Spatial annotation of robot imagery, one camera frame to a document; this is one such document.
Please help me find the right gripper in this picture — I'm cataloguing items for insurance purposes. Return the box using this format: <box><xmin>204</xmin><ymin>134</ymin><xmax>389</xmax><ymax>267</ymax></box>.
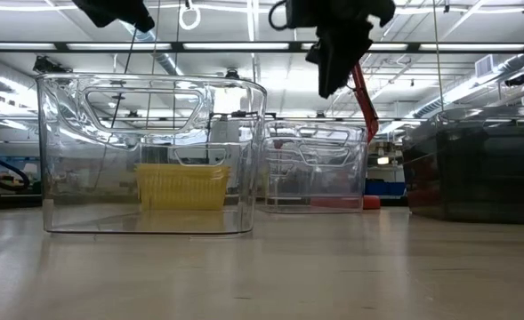
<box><xmin>283</xmin><ymin>0</ymin><xmax>397</xmax><ymax>98</ymax></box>

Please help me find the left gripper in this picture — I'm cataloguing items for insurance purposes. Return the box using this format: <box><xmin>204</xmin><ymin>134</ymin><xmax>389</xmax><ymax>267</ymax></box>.
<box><xmin>71</xmin><ymin>0</ymin><xmax>157</xmax><ymax>34</ymax></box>

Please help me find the clear plastic basket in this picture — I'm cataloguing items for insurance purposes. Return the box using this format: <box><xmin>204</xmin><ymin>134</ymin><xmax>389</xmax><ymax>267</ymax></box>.
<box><xmin>263</xmin><ymin>119</ymin><xmax>370</xmax><ymax>205</ymax></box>
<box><xmin>36</xmin><ymin>72</ymin><xmax>269</xmax><ymax>237</ymax></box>
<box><xmin>261</xmin><ymin>135</ymin><xmax>370</xmax><ymax>216</ymax></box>

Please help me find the smoky gray plastic basket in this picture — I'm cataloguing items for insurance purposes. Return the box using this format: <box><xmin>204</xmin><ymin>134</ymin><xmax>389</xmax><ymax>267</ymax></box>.
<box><xmin>400</xmin><ymin>106</ymin><xmax>524</xmax><ymax>225</ymax></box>
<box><xmin>437</xmin><ymin>105</ymin><xmax>524</xmax><ymax>221</ymax></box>

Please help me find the blue storage bins row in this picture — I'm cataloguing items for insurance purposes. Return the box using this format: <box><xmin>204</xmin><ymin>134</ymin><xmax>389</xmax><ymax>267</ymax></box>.
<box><xmin>365</xmin><ymin>179</ymin><xmax>407</xmax><ymax>197</ymax></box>

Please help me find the white ceiling vent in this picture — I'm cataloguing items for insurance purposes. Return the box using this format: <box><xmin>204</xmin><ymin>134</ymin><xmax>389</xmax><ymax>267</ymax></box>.
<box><xmin>474</xmin><ymin>53</ymin><xmax>496</xmax><ymax>79</ymax></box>

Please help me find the yellow plastic basket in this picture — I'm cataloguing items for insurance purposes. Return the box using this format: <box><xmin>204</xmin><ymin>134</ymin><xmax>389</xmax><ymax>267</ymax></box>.
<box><xmin>133</xmin><ymin>162</ymin><xmax>233</xmax><ymax>212</ymax></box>

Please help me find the thin black hanging cable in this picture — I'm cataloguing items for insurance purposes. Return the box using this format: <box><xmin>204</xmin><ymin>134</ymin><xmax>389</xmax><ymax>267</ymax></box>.
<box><xmin>109</xmin><ymin>27</ymin><xmax>140</xmax><ymax>131</ymax></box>

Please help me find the white cable ring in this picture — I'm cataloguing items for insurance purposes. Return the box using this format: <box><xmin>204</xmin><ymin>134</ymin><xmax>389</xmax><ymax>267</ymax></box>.
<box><xmin>178</xmin><ymin>0</ymin><xmax>202</xmax><ymax>32</ymax></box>

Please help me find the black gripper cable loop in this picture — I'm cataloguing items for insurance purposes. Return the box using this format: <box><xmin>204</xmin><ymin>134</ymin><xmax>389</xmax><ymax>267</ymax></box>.
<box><xmin>267</xmin><ymin>0</ymin><xmax>290</xmax><ymax>32</ymax></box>

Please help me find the thin gray hanging cable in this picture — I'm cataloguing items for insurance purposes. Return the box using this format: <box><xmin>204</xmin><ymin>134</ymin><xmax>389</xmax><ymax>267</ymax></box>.
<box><xmin>431</xmin><ymin>0</ymin><xmax>446</xmax><ymax>113</ymax></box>

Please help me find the large silver ceiling duct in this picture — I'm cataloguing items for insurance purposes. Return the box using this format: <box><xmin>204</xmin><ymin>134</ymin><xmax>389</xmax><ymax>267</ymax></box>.
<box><xmin>410</xmin><ymin>52</ymin><xmax>524</xmax><ymax>121</ymax></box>

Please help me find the black corrugated hose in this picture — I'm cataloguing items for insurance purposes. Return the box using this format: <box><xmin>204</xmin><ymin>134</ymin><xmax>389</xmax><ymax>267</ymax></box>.
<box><xmin>0</xmin><ymin>128</ymin><xmax>32</xmax><ymax>194</ymax></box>

